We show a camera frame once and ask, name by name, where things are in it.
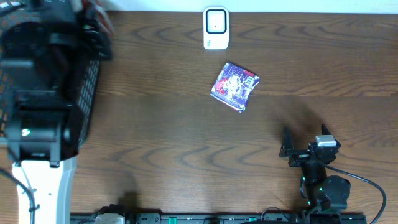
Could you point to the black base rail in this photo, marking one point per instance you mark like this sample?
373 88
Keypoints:
155 218

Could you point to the purple snack packet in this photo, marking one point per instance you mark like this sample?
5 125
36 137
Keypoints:
234 85

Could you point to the white barcode scanner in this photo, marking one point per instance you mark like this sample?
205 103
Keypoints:
215 28

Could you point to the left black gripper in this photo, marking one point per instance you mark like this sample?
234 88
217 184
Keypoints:
88 35

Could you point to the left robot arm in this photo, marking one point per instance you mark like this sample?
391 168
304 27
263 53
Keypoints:
43 173

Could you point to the dark grey plastic mesh basket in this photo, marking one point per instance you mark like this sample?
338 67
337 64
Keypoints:
47 86

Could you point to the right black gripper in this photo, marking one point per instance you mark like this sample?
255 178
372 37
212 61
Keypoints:
300 156

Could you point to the orange-red snack bar wrapper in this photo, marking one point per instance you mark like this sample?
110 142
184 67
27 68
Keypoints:
93 11

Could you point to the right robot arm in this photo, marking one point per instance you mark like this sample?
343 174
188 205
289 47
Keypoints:
326 195

